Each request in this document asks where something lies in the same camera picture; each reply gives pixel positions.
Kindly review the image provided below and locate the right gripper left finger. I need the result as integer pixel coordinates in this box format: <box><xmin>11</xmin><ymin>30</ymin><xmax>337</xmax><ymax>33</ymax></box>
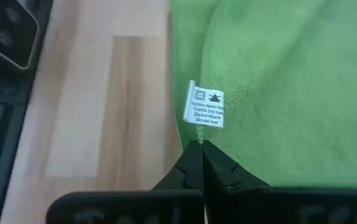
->
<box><xmin>45</xmin><ymin>140</ymin><xmax>205</xmax><ymax>224</ymax></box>

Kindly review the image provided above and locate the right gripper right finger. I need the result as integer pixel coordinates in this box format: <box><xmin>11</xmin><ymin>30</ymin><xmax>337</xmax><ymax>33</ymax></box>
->
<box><xmin>202</xmin><ymin>140</ymin><xmax>357</xmax><ymax>224</ymax></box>

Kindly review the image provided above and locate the bright green microfiber towel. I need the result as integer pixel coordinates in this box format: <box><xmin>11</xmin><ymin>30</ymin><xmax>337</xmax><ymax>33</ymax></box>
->
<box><xmin>169</xmin><ymin>0</ymin><xmax>357</xmax><ymax>190</ymax></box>

